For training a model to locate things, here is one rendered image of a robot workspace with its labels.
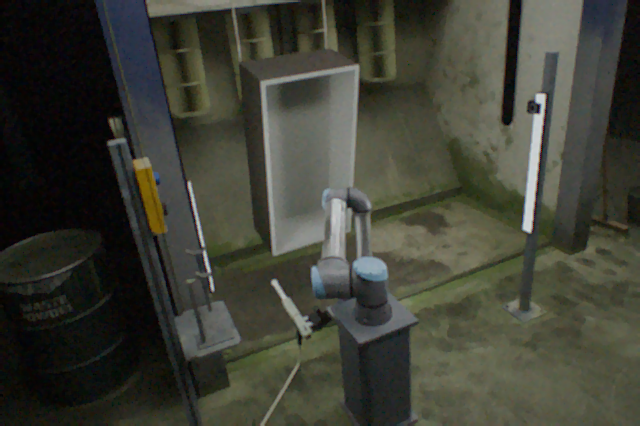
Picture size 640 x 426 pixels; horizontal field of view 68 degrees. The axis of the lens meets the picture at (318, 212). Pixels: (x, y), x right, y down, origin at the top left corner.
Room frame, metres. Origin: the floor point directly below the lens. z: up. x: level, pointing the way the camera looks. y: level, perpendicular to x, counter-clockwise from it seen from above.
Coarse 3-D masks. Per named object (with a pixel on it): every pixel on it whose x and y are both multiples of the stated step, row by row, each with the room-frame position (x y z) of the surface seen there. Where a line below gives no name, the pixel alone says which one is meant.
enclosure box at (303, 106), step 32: (256, 64) 2.82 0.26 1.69; (288, 64) 2.82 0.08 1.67; (320, 64) 2.81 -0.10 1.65; (352, 64) 2.80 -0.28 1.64; (256, 96) 2.65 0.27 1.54; (288, 96) 3.04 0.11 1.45; (320, 96) 3.14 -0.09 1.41; (352, 96) 2.89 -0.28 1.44; (256, 128) 2.72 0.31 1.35; (288, 128) 3.08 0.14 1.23; (320, 128) 3.18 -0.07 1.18; (352, 128) 2.90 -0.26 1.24; (256, 160) 2.81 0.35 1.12; (288, 160) 3.12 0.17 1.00; (320, 160) 3.23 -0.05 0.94; (352, 160) 2.91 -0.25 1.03; (256, 192) 2.91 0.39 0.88; (288, 192) 3.16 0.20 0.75; (320, 192) 3.28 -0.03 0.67; (256, 224) 3.02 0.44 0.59; (288, 224) 3.12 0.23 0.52; (320, 224) 3.11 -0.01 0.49
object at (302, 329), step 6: (276, 282) 2.50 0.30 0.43; (276, 288) 2.46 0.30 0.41; (282, 294) 2.40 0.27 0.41; (282, 300) 2.35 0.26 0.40; (288, 300) 2.34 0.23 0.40; (288, 306) 2.29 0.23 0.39; (294, 306) 2.29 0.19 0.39; (288, 312) 2.27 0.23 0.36; (294, 312) 2.24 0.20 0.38; (294, 318) 2.20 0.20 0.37; (300, 318) 2.20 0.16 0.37; (300, 324) 2.16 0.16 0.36; (306, 324) 2.16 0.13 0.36; (300, 330) 2.13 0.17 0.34; (306, 330) 2.11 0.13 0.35; (300, 336) 2.20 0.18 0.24; (306, 336) 2.09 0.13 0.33; (300, 342) 2.22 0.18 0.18
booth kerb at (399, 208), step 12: (432, 192) 4.19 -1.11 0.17; (444, 192) 4.23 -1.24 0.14; (456, 192) 4.28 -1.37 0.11; (396, 204) 4.03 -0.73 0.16; (408, 204) 4.08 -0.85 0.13; (420, 204) 4.13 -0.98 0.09; (372, 216) 3.93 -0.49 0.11; (384, 216) 3.98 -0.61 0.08; (228, 252) 3.43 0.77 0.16; (240, 252) 3.47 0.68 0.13; (252, 252) 3.51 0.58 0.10; (264, 252) 3.54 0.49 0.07; (216, 264) 3.39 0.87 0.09; (228, 264) 3.42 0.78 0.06
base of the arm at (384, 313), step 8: (360, 304) 1.78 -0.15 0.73; (384, 304) 1.77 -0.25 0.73; (360, 312) 1.77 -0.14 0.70; (368, 312) 1.75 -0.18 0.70; (376, 312) 1.74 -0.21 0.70; (384, 312) 1.75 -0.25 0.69; (392, 312) 1.79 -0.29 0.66; (360, 320) 1.75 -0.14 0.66; (368, 320) 1.75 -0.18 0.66; (376, 320) 1.73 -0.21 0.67; (384, 320) 1.74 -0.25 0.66
